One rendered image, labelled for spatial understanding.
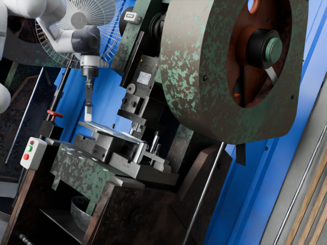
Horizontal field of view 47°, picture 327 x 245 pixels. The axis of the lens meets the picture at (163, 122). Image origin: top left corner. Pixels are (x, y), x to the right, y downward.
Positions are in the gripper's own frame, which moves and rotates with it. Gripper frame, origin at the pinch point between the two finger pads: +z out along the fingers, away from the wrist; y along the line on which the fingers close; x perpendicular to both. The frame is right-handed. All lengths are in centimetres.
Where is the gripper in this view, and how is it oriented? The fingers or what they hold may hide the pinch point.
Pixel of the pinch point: (88, 113)
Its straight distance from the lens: 172.7
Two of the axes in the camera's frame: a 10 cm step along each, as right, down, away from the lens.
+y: 1.5, 0.6, -9.9
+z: -0.5, 10.0, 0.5
